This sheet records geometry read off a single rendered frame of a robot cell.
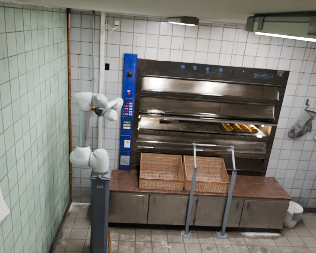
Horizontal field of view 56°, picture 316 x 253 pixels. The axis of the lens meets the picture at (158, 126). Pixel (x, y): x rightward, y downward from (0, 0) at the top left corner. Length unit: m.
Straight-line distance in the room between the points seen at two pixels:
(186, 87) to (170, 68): 0.31
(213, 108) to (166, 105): 0.63
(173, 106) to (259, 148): 1.35
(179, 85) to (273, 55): 1.21
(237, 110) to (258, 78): 0.48
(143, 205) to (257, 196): 1.43
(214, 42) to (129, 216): 2.40
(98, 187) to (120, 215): 0.86
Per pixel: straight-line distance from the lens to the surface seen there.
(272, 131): 4.35
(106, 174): 3.15
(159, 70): 3.78
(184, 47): 3.76
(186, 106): 3.91
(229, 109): 4.04
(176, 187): 3.80
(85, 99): 2.97
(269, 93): 4.16
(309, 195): 5.09
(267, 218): 4.31
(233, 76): 3.96
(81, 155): 3.09
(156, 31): 3.72
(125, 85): 3.77
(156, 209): 3.88
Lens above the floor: 2.56
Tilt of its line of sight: 20 degrees down
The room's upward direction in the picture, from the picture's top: 5 degrees clockwise
